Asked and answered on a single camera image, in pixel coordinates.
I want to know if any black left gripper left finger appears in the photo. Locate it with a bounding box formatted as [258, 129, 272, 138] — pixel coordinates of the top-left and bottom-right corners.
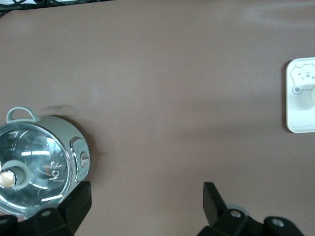
[17, 181, 92, 236]

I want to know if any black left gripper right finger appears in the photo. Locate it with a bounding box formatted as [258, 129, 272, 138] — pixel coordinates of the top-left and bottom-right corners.
[196, 181, 265, 236]

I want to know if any cream tray with bear print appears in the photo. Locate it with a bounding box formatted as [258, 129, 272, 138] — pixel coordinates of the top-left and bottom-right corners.
[285, 57, 315, 134]

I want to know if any glass pot lid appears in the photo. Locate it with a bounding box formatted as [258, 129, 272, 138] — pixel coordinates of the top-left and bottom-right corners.
[0, 122, 71, 213]

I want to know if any grey-green electric cooking pot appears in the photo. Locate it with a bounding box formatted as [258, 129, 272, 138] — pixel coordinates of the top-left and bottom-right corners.
[0, 107, 90, 218]

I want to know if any black table edge cable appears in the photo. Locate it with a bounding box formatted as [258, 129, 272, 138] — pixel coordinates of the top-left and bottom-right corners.
[0, 0, 82, 12]

